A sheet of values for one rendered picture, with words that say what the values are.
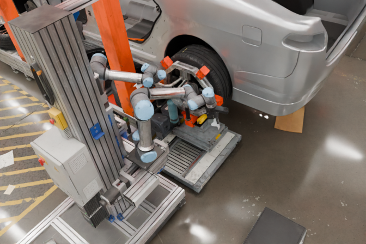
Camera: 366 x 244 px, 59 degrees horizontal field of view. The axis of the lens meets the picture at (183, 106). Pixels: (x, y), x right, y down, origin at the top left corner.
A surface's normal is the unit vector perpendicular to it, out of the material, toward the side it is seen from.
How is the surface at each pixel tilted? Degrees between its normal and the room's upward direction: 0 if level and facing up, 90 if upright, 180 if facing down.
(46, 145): 0
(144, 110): 82
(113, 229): 0
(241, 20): 81
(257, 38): 90
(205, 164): 0
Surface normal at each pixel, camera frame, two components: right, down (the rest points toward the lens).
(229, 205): -0.10, -0.74
